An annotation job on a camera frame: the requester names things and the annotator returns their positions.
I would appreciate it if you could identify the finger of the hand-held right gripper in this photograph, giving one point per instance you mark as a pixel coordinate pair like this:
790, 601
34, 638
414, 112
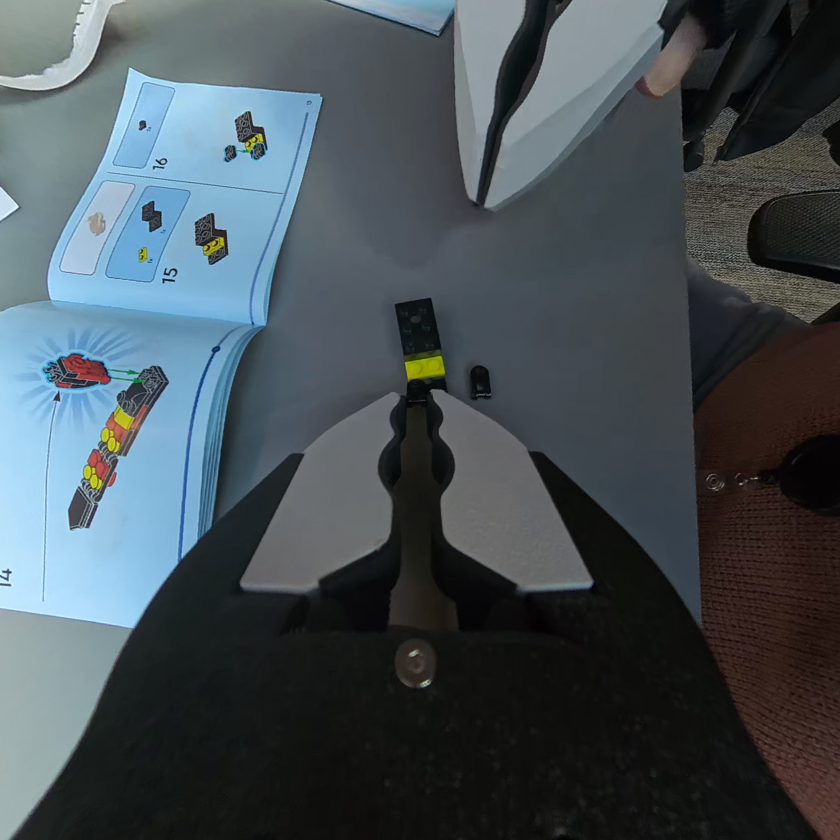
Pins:
577, 72
476, 79

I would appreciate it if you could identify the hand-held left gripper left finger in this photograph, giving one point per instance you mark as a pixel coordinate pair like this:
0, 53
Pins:
315, 518

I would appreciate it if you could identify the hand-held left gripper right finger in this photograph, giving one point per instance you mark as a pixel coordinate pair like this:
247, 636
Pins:
512, 518

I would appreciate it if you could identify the small black brick piece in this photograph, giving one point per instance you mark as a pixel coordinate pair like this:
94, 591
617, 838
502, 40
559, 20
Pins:
480, 384

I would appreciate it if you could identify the black and yellow brick assembly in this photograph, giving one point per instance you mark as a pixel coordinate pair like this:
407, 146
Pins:
417, 328

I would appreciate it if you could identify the grey desk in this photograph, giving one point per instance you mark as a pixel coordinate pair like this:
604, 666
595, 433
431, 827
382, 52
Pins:
558, 295

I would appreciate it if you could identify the person's right hand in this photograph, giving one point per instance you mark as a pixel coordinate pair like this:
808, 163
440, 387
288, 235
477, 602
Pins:
666, 65

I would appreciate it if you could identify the blue booklet with white cover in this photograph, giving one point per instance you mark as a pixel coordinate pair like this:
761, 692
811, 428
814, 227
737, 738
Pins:
407, 14

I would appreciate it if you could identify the black mesh office chair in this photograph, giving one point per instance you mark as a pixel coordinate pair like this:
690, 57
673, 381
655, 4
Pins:
797, 229

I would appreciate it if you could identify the person's brown sweater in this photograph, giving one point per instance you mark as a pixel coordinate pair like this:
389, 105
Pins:
768, 623

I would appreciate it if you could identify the grey chair armrest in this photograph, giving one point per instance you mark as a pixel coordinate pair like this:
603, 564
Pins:
728, 328

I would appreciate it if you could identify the black badge reel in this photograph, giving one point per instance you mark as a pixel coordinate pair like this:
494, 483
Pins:
810, 472

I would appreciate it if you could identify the open blue instruction booklet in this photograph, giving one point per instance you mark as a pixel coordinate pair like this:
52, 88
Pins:
197, 216

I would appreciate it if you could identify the torn white paper strip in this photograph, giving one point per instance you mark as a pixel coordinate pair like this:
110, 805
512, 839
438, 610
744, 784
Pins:
39, 75

